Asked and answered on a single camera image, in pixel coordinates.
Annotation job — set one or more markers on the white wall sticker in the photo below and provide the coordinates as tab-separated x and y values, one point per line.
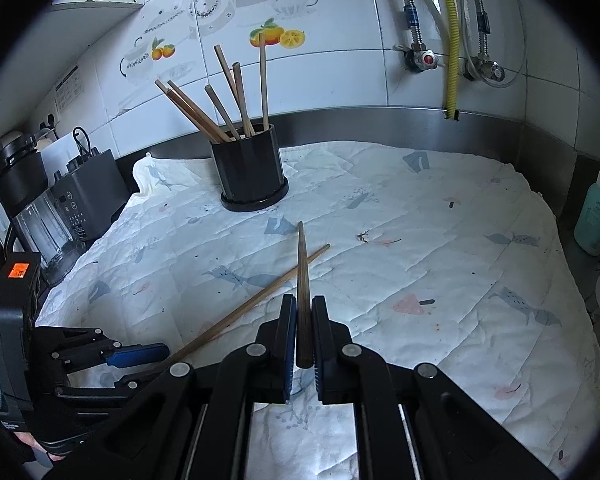
67	87

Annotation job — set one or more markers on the wall socket with black plugs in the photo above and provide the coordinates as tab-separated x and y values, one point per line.
50	120

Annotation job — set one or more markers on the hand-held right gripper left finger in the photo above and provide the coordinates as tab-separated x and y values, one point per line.
290	345

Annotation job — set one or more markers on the tan wooden chopstick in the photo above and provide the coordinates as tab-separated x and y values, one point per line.
260	293

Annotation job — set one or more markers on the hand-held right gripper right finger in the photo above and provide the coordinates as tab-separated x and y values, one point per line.
320	345

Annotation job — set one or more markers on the teal pump bottle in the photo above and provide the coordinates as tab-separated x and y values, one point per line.
597	210

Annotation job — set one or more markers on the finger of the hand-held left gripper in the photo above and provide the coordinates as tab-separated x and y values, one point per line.
135	354
95	389

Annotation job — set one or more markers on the white wall shelf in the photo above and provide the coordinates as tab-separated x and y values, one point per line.
95	6

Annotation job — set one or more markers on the dark brown wooden chopstick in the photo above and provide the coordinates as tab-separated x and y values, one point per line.
303	285

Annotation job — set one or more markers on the white printed quilted cloth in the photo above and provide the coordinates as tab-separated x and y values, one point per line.
430	240

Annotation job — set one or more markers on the black chopstick holder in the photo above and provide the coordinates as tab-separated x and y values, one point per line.
250	170

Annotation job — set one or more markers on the white appliance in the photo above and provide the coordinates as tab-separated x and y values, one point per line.
60	152

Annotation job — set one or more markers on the grey blender appliance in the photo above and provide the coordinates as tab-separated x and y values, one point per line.
40	230

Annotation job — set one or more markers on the bunch of wooden chopsticks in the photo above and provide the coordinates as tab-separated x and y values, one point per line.
263	85

